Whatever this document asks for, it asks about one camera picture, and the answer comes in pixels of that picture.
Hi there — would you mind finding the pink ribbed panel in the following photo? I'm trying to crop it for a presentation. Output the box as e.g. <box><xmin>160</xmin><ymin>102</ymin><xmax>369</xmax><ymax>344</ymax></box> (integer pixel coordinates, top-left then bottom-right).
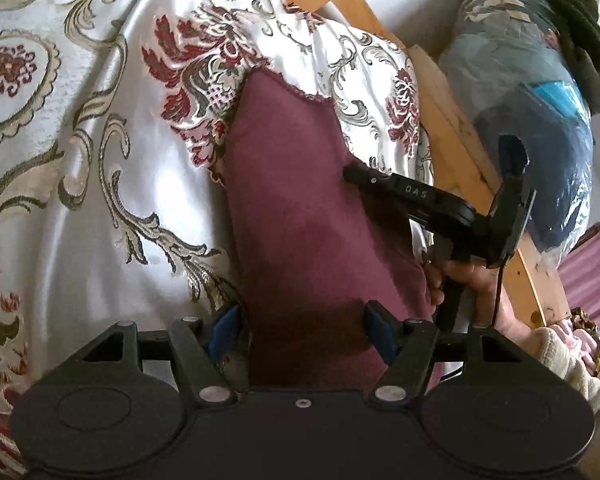
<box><xmin>557</xmin><ymin>222</ymin><xmax>600</xmax><ymax>331</ymax></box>

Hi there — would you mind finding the person's right forearm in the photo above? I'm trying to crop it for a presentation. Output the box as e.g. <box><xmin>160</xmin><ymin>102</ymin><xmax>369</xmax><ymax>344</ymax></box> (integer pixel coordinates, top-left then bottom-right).
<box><xmin>522</xmin><ymin>326</ymin><xmax>600</xmax><ymax>466</ymax></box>

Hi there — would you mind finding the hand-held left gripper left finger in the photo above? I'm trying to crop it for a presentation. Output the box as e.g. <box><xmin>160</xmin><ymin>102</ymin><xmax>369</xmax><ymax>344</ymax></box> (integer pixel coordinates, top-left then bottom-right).
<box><xmin>82</xmin><ymin>303</ymin><xmax>242</xmax><ymax>406</ymax></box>

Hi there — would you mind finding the floral satin bedspread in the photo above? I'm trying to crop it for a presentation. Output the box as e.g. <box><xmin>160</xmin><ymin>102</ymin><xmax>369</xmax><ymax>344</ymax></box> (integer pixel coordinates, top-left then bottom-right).
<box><xmin>0</xmin><ymin>0</ymin><xmax>436</xmax><ymax>480</ymax></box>

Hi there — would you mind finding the wooden bed frame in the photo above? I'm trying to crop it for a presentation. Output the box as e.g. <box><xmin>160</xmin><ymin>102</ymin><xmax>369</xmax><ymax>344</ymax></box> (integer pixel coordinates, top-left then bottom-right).
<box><xmin>262</xmin><ymin>0</ymin><xmax>573</xmax><ymax>331</ymax></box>

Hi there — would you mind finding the person's right hand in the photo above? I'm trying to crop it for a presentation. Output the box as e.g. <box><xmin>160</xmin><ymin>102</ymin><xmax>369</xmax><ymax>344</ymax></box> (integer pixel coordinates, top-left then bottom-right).
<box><xmin>424</xmin><ymin>255</ymin><xmax>527</xmax><ymax>337</ymax></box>

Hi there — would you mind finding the colourful printed cloth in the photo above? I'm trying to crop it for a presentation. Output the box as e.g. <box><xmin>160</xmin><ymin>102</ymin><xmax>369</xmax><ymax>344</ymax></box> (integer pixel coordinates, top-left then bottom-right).
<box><xmin>570</xmin><ymin>307</ymin><xmax>600</xmax><ymax>386</ymax></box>

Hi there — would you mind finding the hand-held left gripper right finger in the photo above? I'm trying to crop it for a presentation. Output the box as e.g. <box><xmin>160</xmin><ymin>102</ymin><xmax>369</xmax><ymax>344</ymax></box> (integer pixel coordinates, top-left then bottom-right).
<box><xmin>363</xmin><ymin>301</ymin><xmax>526</xmax><ymax>407</ymax></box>

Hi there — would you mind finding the black cable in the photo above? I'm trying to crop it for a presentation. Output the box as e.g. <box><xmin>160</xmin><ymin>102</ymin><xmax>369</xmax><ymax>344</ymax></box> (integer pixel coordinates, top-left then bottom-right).
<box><xmin>494</xmin><ymin>260</ymin><xmax>507</xmax><ymax>332</ymax></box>

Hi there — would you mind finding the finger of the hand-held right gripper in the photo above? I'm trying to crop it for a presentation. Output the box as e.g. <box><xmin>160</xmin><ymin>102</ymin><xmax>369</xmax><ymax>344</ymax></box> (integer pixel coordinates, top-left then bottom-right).
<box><xmin>342</xmin><ymin>164</ymin><xmax>458</xmax><ymax>211</ymax></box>

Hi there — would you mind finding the clear bag of clothes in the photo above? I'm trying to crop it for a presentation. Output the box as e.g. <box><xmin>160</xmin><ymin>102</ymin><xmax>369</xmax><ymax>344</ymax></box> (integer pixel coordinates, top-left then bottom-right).
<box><xmin>437</xmin><ymin>0</ymin><xmax>598</xmax><ymax>268</ymax></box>

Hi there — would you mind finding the maroon shirt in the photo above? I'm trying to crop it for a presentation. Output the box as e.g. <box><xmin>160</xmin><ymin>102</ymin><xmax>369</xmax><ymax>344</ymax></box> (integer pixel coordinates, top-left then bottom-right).
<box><xmin>215</xmin><ymin>66</ymin><xmax>443</xmax><ymax>396</ymax></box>

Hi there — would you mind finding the dark green cloth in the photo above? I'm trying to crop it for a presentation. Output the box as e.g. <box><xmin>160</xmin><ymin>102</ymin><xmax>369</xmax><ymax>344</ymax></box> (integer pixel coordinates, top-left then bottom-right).
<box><xmin>529</xmin><ymin>0</ymin><xmax>600</xmax><ymax>118</ymax></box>

